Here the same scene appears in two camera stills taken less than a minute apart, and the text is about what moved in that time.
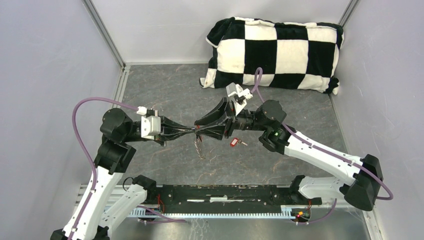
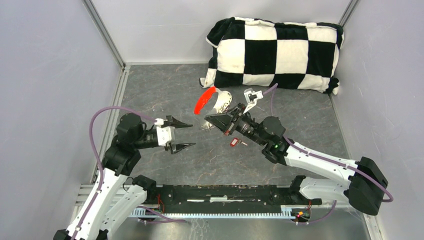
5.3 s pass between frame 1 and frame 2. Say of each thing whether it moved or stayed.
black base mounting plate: stayed
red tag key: stayed
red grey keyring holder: moved
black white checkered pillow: stayed
